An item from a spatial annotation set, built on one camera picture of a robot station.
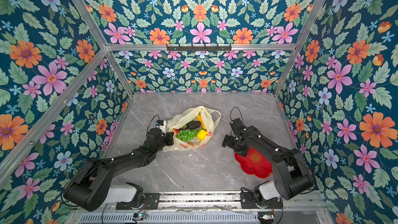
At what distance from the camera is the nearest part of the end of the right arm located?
0.62 metres

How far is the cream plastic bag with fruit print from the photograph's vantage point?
0.90 m

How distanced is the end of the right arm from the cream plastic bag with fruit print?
0.16 meters
